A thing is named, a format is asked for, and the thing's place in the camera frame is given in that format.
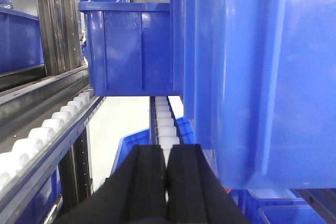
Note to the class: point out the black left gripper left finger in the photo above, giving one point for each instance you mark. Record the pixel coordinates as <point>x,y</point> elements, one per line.
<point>134,193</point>

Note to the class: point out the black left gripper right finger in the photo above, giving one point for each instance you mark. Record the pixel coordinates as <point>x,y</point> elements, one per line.
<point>195,193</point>

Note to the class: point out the large blue plastic bin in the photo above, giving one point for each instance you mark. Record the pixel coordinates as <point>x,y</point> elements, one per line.
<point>257,79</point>

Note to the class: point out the blue bin on lower shelf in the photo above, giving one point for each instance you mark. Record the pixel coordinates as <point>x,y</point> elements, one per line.
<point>142,137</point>

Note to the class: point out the blue bin lower right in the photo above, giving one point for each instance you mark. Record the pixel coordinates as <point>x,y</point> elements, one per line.
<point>286,205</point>

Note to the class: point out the blue bin behind on rollers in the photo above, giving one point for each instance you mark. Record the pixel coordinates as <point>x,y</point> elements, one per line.
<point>129,48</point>

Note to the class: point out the blue bin far left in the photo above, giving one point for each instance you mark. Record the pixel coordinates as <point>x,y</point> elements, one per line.
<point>21,43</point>

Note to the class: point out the middle white roller track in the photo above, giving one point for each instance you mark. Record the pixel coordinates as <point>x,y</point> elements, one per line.
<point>164,129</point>

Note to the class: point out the white roller track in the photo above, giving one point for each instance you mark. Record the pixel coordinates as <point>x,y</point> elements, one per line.
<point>164,129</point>
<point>29,170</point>

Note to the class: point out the left white roller track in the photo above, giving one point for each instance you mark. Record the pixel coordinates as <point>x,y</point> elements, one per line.
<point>29,170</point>

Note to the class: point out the steel rack upright post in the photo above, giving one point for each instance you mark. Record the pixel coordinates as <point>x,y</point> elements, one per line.
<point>59,25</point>

